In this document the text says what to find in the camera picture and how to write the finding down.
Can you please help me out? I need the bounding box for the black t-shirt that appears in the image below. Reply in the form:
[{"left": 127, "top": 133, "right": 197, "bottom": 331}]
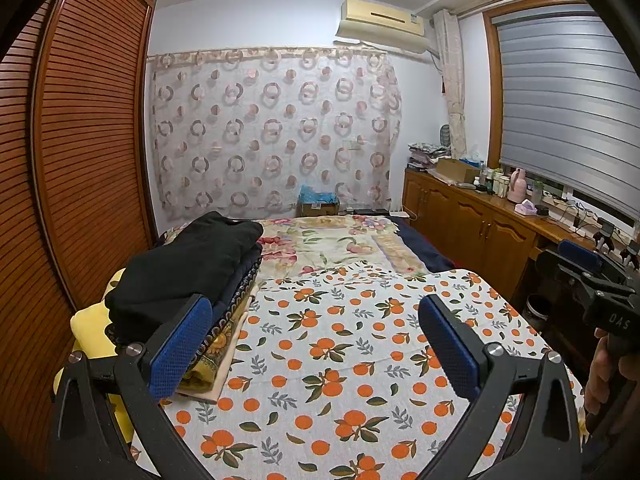
[{"left": 104, "top": 211, "right": 265, "bottom": 346}]

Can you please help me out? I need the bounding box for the floral blanket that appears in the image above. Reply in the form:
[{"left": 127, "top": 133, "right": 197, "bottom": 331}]
[{"left": 157, "top": 215, "right": 431, "bottom": 281}]

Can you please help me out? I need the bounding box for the navy blanket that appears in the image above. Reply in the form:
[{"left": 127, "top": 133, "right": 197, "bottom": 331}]
[{"left": 395, "top": 221, "right": 458, "bottom": 273}]

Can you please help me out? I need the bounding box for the person's right hand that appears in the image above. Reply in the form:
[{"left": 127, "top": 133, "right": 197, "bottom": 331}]
[{"left": 584, "top": 329, "right": 611, "bottom": 431}]

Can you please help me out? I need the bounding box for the orange-print bed sheet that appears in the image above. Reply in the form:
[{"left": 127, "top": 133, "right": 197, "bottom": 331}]
[{"left": 127, "top": 260, "right": 586, "bottom": 480}]

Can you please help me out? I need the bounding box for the pink thermos jug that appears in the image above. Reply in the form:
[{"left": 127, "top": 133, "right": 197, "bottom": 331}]
[{"left": 509, "top": 167, "right": 527, "bottom": 203}]

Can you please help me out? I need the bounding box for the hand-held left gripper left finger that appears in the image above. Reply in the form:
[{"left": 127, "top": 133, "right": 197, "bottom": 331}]
[{"left": 50, "top": 294, "right": 215, "bottom": 480}]

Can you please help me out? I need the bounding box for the stack of folded cloths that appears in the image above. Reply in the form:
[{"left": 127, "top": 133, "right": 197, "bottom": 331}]
[{"left": 407, "top": 142, "right": 453, "bottom": 171}]

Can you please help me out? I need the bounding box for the wooden sideboard cabinet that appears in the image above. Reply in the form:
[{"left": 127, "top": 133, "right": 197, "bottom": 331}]
[{"left": 402, "top": 167, "right": 640, "bottom": 321}]

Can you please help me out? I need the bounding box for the group of small bottles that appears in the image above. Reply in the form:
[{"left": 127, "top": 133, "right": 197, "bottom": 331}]
[{"left": 472, "top": 160, "right": 511, "bottom": 196}]

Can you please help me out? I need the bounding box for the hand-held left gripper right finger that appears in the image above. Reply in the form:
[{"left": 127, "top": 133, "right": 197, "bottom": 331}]
[{"left": 415, "top": 294, "right": 586, "bottom": 480}]

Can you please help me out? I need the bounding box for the gold paisley folded cloth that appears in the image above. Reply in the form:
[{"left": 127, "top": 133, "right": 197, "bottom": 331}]
[{"left": 177, "top": 280, "right": 261, "bottom": 393}]

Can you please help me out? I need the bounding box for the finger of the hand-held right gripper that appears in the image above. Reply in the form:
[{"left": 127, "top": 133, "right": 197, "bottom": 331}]
[
  {"left": 536, "top": 249, "right": 601, "bottom": 311},
  {"left": 559, "top": 239, "right": 640, "bottom": 286}
]

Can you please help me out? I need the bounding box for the folded navy garment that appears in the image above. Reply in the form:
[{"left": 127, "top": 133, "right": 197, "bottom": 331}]
[{"left": 107, "top": 245, "right": 263, "bottom": 346}]

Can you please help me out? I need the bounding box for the beige tied curtain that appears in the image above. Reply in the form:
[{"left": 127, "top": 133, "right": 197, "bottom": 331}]
[{"left": 432, "top": 8, "right": 468, "bottom": 158}]

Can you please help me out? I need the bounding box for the blue item in box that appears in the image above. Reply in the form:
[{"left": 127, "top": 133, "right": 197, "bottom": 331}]
[{"left": 298, "top": 185, "right": 341, "bottom": 218}]

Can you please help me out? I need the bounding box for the white power strip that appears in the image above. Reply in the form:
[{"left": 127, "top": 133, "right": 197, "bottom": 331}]
[{"left": 542, "top": 195, "right": 601, "bottom": 233}]

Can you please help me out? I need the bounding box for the wall air conditioner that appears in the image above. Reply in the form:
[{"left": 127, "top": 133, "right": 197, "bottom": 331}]
[{"left": 334, "top": 0, "right": 436, "bottom": 53}]

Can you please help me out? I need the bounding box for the wooden slatted wardrobe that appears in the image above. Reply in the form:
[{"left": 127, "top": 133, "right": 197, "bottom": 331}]
[{"left": 0, "top": 0, "right": 158, "bottom": 461}]

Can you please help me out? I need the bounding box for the cardboard box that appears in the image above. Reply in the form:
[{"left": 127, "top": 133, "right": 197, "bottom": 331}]
[{"left": 436, "top": 157, "right": 481, "bottom": 183}]

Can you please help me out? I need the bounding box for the circle-patterned sheer curtain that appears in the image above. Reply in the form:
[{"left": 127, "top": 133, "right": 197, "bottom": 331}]
[{"left": 149, "top": 46, "right": 403, "bottom": 221}]

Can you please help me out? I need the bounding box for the waste bin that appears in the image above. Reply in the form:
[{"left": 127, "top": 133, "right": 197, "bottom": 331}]
[{"left": 525, "top": 294, "right": 553, "bottom": 328}]

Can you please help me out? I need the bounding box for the grey window blind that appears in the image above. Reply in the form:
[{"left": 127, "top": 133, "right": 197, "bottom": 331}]
[{"left": 492, "top": 4, "right": 640, "bottom": 221}]

